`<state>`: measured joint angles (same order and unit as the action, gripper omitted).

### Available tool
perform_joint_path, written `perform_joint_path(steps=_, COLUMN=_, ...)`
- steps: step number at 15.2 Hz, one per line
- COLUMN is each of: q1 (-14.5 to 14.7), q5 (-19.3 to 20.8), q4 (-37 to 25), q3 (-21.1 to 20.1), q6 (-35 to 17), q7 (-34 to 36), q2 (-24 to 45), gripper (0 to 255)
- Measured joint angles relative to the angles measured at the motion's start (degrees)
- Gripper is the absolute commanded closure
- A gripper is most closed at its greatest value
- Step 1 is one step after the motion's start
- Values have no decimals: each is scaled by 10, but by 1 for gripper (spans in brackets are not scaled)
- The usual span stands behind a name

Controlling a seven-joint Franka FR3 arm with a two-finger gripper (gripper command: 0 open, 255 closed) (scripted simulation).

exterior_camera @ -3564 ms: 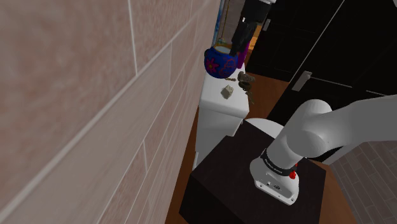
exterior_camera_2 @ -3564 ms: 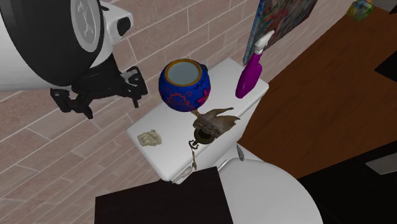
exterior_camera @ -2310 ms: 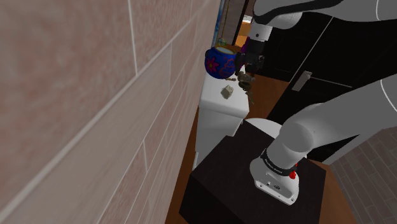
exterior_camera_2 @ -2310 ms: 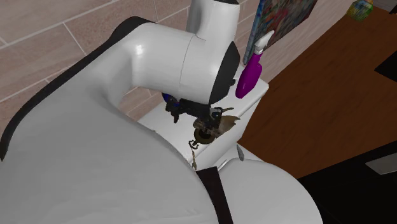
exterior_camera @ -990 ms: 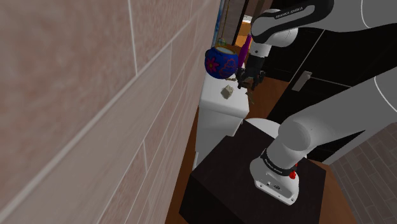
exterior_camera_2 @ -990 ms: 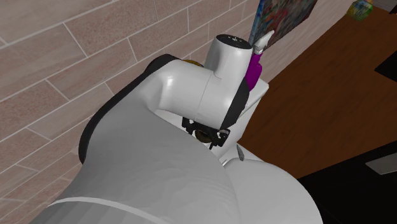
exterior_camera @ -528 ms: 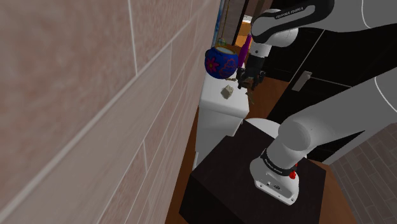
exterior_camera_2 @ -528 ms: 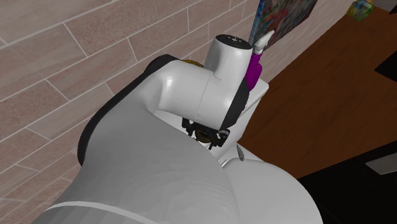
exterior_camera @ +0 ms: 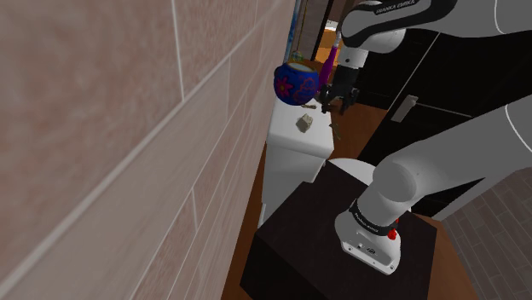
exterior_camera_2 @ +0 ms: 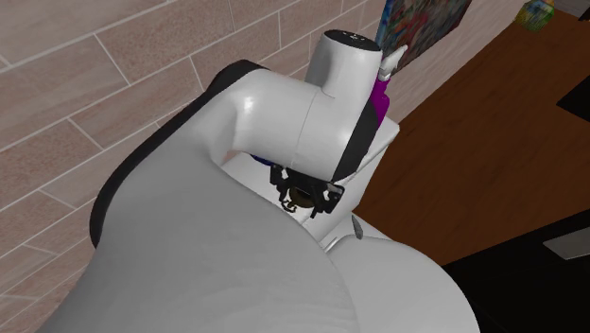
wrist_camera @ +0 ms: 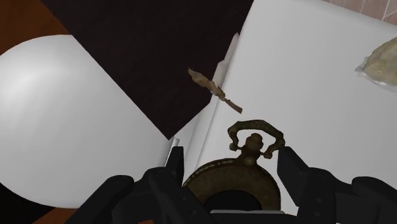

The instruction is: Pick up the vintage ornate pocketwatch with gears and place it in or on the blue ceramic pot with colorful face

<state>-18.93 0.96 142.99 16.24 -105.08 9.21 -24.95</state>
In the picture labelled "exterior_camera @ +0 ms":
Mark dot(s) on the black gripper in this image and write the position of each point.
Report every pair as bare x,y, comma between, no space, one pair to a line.
345,81

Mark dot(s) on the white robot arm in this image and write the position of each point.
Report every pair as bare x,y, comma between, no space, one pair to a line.
453,153

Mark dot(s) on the small brown flat thing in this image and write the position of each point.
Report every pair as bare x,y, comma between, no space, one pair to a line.
309,106

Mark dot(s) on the small brown thin thing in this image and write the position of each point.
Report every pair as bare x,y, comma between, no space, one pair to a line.
335,131

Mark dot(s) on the purple bottle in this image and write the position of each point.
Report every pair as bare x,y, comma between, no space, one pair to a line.
326,70

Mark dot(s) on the beige crumpled lump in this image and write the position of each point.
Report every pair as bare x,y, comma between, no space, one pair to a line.
304,124

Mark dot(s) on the blue pot with pink flowers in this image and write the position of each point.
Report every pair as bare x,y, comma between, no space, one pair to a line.
296,85

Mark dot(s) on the white toilet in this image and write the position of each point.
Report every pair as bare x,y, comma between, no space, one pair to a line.
291,162

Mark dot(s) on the dark robot stand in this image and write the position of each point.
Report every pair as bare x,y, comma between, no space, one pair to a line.
303,237

